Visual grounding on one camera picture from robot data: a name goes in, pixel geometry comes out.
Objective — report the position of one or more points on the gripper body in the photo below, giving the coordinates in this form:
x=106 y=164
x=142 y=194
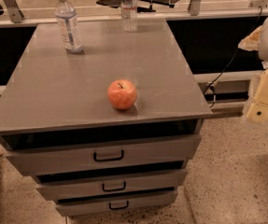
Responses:
x=258 y=109

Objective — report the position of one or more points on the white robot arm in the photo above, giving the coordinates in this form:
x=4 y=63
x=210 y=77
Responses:
x=257 y=40

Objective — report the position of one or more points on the red apple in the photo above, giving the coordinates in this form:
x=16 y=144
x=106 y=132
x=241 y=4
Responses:
x=122 y=94

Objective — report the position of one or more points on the clear empty plastic bottle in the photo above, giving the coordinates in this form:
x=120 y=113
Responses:
x=129 y=15

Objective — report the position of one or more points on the bottom grey drawer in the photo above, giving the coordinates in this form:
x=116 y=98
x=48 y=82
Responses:
x=117 y=203

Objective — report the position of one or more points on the grey drawer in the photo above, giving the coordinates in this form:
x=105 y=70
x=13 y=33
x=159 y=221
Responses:
x=103 y=185
x=67 y=159
x=117 y=203

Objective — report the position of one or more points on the grey drawer cabinet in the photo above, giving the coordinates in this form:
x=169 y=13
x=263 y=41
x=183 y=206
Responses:
x=57 y=99

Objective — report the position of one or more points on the clear water bottle white cap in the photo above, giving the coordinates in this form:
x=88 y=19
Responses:
x=68 y=26

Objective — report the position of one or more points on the middle grey drawer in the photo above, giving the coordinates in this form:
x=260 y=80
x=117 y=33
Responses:
x=103 y=185

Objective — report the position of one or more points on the top grey drawer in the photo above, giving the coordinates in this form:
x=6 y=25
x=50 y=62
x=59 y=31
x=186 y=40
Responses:
x=67 y=159

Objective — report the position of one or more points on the grey window rail frame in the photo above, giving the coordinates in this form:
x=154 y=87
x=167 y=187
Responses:
x=30 y=12

